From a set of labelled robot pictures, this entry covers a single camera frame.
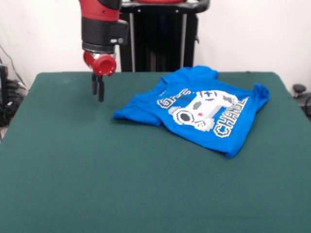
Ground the dark green table cloth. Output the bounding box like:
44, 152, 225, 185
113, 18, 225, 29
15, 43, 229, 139
0, 71, 311, 233

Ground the thin grey cable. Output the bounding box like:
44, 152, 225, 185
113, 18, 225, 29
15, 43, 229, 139
0, 44, 27, 88

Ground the black cable tangle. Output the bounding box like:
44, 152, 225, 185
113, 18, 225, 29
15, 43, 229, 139
0, 80, 28, 127

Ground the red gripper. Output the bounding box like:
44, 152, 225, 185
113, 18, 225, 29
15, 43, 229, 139
83, 50, 117, 103

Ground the blue t-shirt with white print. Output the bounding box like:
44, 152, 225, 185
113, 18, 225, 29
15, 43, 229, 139
112, 65, 271, 159

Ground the black electronics box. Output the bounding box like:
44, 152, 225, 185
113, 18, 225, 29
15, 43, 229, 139
0, 64, 10, 106

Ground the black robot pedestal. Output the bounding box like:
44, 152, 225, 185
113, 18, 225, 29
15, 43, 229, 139
114, 0, 210, 73

